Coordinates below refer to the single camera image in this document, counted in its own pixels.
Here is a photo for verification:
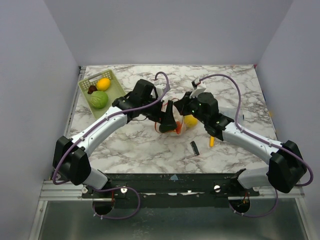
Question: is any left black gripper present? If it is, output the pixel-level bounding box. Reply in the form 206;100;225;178
141;95;176;126

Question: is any peach toy fruit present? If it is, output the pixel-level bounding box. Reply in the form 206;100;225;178
174;121;183;135

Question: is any clear zip top bag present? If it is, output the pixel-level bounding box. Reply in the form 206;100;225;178
154;97;194;136

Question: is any yellow toy lemon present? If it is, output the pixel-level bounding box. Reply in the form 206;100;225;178
184;115;198;128

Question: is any green plastic basket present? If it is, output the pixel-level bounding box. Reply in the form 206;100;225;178
78;69;126;120

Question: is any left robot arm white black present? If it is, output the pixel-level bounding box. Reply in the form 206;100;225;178
52;79;177;198

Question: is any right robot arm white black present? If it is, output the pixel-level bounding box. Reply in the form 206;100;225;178
174;92;307;196

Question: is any black bit holder strip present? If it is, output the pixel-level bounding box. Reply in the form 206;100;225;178
190;141;200;156

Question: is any clear plastic screw box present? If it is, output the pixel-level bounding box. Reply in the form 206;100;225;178
219;107;245;125

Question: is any green toy cabbage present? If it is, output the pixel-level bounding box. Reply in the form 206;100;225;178
89;91;109;109

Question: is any orange toy fruit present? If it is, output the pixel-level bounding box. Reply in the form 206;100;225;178
96;77;111;91

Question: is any dark red toy fruit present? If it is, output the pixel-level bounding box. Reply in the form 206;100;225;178
87;85;98;95

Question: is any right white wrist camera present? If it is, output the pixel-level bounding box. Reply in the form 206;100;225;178
190;79;207;98

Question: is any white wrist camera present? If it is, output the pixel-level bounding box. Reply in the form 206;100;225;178
151;79;167;99
190;79;207;98

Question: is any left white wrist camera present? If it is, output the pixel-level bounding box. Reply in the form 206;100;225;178
151;79;167;99

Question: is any yellow handle screwdriver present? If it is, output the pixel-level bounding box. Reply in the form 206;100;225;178
209;136;215;148

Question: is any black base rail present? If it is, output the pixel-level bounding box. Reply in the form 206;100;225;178
82;173;259;209

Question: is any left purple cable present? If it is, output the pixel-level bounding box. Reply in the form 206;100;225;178
52;71;171;221

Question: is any purple cable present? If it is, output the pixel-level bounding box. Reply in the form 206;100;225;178
199;73;315;219
52;71;171;221

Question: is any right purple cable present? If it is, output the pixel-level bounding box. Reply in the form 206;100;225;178
199;73;315;219

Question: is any aluminium extrusion rail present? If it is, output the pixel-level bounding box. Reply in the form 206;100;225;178
39;180;305;201

